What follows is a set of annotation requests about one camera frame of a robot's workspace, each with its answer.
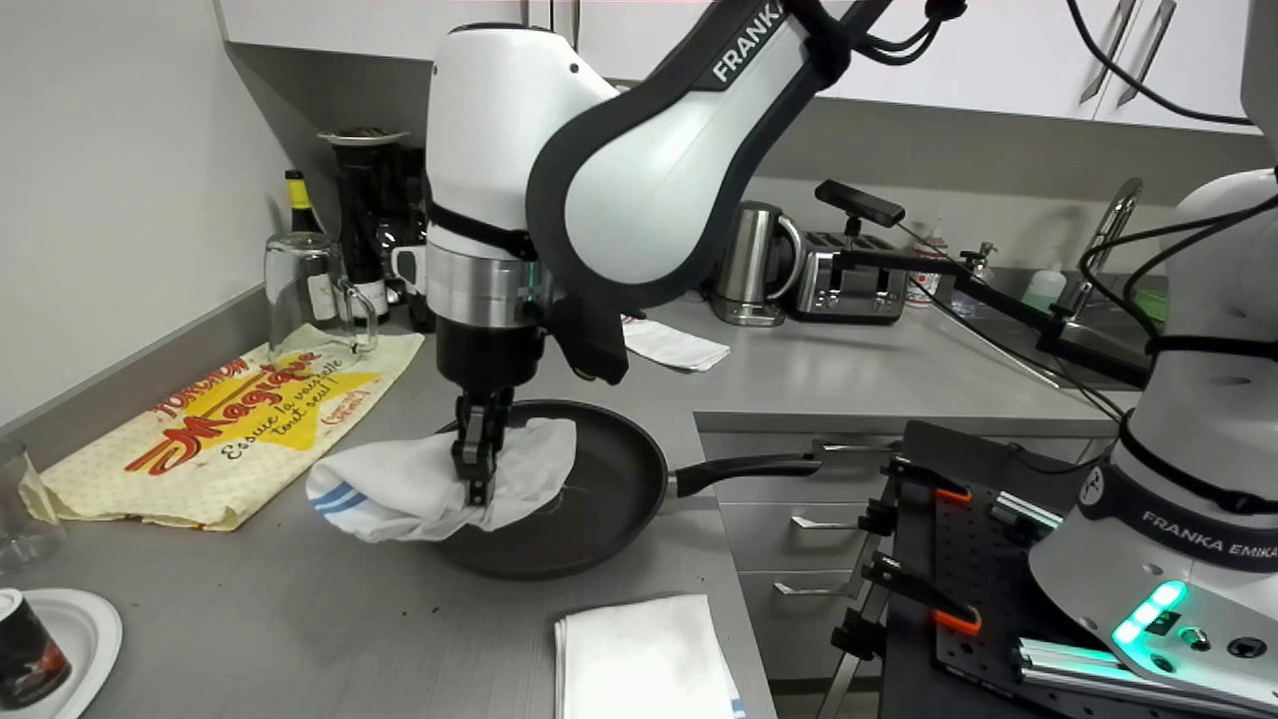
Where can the black coffee maker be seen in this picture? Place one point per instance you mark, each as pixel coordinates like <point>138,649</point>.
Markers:
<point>379,203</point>

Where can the black mug red print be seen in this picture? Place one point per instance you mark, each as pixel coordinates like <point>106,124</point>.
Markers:
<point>30,657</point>

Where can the white cloth on counter back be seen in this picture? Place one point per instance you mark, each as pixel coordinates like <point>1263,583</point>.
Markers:
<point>668,343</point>

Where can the silver toaster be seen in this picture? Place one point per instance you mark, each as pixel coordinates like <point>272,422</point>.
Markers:
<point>844,282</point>

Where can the orange and black clamp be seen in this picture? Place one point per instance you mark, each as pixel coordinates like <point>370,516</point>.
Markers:
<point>880,578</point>

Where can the upper white cabinets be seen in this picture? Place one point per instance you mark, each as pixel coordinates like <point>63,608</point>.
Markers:
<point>1203,65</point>

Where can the clear glass jar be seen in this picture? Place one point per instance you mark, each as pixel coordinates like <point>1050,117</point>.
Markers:
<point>284,303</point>

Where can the black perforated mounting board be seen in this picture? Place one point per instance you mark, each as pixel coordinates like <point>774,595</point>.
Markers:
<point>977,552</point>

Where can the white dish cloth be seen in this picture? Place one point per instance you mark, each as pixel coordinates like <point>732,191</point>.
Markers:
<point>408,487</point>

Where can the yellow red printed bag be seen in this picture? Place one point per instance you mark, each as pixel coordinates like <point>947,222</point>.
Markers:
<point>219,450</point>

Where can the folded white cloth red stripe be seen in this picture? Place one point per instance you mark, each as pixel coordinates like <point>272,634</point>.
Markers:
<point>643,661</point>

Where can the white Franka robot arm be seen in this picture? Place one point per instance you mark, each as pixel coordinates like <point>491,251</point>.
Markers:
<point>561,202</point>

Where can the white plate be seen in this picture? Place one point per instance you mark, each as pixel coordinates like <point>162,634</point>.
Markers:
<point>90,634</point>

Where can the dark wine bottle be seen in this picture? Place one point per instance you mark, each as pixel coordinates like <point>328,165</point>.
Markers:
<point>310,251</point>

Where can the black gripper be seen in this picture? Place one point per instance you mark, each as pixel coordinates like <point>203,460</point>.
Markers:
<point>485,362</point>

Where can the black frying pan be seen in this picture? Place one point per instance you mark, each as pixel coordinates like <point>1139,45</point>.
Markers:
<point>612,494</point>

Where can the stainless steel kettle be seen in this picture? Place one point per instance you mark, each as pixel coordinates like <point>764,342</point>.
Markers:
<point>758,267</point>

